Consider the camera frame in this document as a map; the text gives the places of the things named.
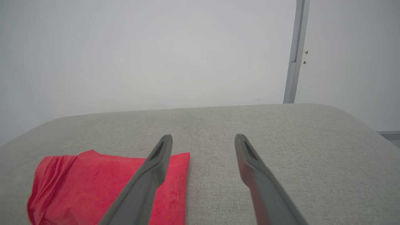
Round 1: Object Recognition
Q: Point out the grey baseboard strip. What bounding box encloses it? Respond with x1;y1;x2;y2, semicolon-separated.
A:
377;131;400;149

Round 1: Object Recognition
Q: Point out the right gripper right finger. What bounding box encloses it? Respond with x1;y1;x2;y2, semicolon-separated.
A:
234;134;309;225

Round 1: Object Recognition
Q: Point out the red and white garment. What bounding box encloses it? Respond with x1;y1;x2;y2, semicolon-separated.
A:
27;150;191;225

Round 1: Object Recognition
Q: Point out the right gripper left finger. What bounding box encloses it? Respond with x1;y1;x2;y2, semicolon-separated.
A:
97;134;173;225

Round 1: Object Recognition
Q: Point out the grey wall trim bar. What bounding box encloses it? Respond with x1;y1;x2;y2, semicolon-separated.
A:
283;0;310;104

